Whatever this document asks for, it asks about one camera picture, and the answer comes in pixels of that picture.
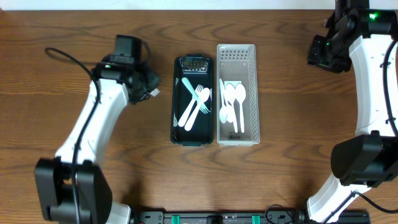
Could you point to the black mounting rail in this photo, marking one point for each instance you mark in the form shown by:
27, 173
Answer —
275, 215

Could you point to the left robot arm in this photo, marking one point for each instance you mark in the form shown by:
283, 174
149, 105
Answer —
71, 186

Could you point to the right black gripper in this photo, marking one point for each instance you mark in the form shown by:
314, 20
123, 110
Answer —
321, 55

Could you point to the clear plastic basket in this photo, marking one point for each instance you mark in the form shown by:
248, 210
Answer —
237, 62

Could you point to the white plastic spoon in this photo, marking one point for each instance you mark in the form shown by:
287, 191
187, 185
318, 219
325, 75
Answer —
240, 97
223, 110
230, 94
231, 113

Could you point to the white label in basket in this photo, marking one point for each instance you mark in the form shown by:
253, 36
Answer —
234, 83

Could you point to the white plastic fork top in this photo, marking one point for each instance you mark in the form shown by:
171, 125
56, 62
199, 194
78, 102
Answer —
154, 92

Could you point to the white plastic fork handle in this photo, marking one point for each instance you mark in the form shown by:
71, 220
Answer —
195, 93

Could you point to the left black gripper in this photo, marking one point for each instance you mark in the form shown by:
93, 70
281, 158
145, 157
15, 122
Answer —
147, 83

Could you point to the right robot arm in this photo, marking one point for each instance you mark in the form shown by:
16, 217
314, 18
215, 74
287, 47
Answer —
363, 40

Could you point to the white plastic fork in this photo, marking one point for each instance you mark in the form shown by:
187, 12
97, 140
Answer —
202, 97
186, 113
154, 92

